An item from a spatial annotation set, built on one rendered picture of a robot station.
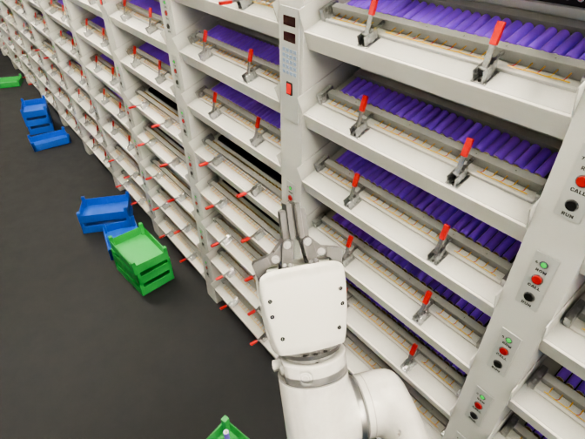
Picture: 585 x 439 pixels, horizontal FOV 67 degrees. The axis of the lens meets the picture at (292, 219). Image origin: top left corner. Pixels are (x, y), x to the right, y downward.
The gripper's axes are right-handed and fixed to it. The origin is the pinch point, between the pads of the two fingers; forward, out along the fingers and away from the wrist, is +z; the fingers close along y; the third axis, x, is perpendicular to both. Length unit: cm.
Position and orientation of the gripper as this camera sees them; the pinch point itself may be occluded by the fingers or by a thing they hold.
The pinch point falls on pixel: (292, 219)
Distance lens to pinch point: 50.4
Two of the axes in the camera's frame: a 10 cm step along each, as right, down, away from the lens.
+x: 2.0, 1.0, -9.7
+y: 9.7, -1.5, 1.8
